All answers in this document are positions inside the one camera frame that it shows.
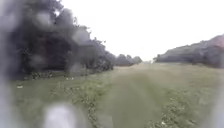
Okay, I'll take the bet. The mown grass track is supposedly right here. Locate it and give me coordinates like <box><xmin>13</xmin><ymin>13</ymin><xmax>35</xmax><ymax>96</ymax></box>
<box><xmin>96</xmin><ymin>63</ymin><xmax>174</xmax><ymax>128</ymax></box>

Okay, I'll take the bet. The grass field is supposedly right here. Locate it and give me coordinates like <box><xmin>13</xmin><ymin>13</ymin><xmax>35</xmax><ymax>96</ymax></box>
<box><xmin>6</xmin><ymin>66</ymin><xmax>118</xmax><ymax>128</ymax></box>
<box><xmin>143</xmin><ymin>62</ymin><xmax>224</xmax><ymax>128</ymax></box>

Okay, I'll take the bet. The wood of dark trees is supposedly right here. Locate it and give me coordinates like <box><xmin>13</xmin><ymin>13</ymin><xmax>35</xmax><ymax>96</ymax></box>
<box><xmin>0</xmin><ymin>0</ymin><xmax>224</xmax><ymax>81</ymax></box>

